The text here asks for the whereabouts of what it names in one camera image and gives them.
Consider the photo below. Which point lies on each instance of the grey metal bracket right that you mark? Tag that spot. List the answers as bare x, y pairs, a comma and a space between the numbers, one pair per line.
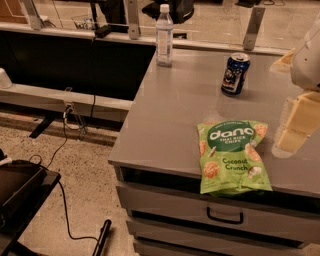
253, 28

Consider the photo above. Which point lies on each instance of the grey metal bracket middle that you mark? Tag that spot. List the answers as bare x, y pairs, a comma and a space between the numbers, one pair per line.
133, 19

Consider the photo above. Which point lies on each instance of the grey metal bracket left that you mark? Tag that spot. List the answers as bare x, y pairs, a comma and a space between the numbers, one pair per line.
34, 18

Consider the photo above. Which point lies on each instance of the black chair leg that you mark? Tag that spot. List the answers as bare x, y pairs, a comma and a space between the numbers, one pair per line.
102, 238

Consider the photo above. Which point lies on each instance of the black drawer handle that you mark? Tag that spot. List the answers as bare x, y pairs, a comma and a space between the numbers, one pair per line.
236, 219

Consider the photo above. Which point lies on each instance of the grey drawer cabinet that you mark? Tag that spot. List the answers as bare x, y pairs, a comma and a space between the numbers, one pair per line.
196, 171

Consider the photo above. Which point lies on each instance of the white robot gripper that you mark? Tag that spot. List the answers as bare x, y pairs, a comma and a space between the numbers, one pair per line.
307, 68

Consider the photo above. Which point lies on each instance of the grey metal bracket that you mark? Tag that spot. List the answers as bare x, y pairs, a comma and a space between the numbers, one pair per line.
34, 18
253, 28
133, 19

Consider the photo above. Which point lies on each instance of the black power adapter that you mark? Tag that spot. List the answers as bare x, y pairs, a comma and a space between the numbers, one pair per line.
103, 31

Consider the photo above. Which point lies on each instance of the green rice chip bag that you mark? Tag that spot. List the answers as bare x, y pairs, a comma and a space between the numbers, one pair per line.
229, 162

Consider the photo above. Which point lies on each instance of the black side table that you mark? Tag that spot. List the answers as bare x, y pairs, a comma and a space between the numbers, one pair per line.
24, 187

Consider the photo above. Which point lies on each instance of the clear plastic water bottle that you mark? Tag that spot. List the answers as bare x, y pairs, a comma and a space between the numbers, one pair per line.
164, 37

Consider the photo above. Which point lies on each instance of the blue pepsi can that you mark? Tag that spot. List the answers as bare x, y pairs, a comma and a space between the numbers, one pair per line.
235, 74

